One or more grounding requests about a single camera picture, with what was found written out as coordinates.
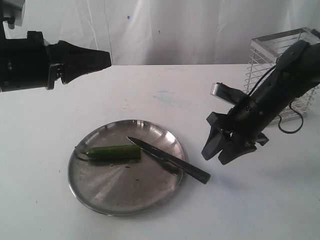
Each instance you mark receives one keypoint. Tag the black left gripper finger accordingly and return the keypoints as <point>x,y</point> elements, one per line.
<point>78,61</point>

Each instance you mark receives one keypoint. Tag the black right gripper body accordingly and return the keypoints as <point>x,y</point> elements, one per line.
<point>247,119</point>

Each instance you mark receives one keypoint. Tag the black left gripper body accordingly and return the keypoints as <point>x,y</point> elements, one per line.
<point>28,63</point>

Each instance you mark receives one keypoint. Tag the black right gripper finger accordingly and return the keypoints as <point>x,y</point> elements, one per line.
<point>234,148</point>
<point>215,143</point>

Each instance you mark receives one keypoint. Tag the black handled knife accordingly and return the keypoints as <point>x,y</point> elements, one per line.
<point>188,168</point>

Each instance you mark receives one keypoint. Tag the green chili pepper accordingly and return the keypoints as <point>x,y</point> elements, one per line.
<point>110,152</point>

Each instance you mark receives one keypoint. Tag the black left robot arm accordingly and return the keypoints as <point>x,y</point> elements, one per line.
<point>28,63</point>

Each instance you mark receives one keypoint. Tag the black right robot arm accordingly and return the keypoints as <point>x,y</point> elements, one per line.
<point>295,72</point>

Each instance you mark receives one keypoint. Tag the white backdrop curtain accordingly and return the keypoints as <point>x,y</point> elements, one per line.
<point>166,32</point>

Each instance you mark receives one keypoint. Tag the round steel plate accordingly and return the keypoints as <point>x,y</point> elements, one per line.
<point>123,187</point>

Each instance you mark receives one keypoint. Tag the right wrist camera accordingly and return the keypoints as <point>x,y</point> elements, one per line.
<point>226,93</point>

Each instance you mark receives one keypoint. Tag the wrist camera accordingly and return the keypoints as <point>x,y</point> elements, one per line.
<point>226,93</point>
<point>12,12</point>

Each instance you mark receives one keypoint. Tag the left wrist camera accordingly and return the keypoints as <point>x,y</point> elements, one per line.
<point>12,12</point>

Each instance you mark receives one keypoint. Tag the wire metal utensil holder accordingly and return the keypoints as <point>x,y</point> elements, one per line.
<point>264,53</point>

